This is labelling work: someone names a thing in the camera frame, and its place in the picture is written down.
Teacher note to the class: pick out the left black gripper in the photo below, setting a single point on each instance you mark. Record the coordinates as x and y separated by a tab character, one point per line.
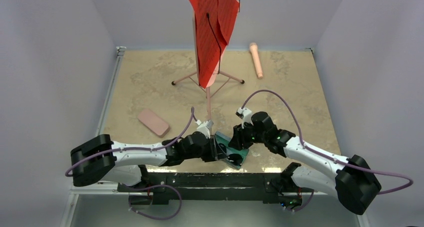
212	154

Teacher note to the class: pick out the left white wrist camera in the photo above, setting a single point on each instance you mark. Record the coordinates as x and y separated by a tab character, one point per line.
205	127

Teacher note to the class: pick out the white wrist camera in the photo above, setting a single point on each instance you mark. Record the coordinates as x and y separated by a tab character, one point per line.
245	115
205	127

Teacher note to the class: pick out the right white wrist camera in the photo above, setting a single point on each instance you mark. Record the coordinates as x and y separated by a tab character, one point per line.
245	115

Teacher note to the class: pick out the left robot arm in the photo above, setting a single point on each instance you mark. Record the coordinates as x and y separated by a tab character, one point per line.
102	159

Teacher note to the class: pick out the blue glasses case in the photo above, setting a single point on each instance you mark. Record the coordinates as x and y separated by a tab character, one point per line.
222	138

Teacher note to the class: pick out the pink toy microphone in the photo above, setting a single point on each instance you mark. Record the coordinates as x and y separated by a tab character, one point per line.
253	47

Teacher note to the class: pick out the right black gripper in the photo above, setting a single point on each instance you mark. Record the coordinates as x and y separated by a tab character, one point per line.
238	138

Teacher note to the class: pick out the aluminium frame rail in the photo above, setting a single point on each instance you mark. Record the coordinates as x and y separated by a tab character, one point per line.
73	198

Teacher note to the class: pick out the black sunglasses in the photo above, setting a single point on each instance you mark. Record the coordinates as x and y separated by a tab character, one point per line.
233	157

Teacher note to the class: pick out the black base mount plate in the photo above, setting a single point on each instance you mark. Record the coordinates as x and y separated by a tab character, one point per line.
158	188

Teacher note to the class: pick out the pink glasses case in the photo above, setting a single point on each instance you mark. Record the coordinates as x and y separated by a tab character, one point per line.
153	122

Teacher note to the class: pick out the pink music stand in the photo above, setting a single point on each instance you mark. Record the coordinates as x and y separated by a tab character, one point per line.
207	90

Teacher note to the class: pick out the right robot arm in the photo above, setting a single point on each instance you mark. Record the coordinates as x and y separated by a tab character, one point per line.
346	178

